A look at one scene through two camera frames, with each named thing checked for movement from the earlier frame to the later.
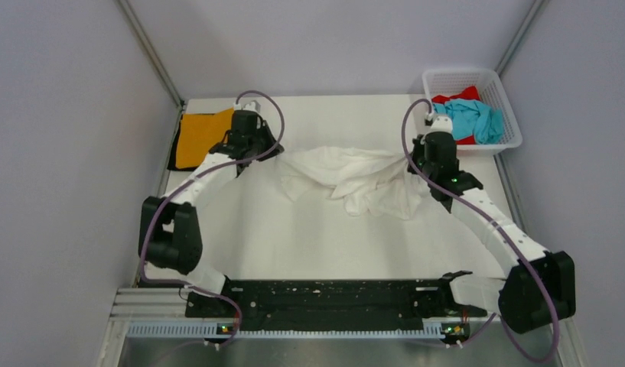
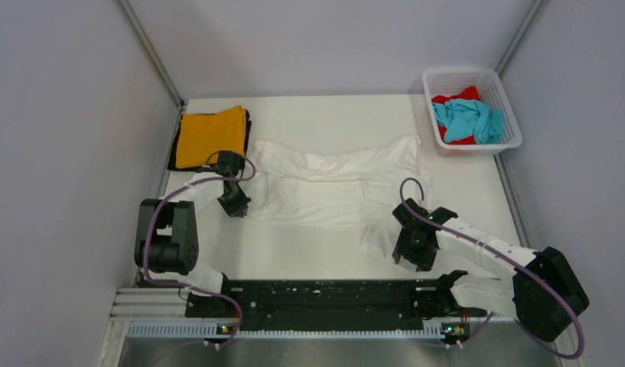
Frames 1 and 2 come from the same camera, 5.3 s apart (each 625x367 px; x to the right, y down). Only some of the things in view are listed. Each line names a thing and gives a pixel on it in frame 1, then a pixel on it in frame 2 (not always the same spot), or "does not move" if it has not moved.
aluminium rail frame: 154,304 does not move
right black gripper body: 418,157 → 411,249
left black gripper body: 262,141 → 229,197
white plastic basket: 472,99 does not move
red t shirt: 468,93 does not move
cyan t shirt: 475,118 does not move
